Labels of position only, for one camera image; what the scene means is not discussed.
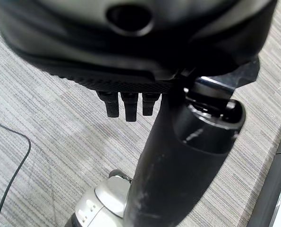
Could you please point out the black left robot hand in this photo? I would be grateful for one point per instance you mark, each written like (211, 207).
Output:
(130, 54)

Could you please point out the silver robot leg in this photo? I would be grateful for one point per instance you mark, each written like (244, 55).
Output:
(102, 201)

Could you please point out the dark grey baseboard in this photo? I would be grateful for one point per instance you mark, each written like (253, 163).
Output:
(275, 184)

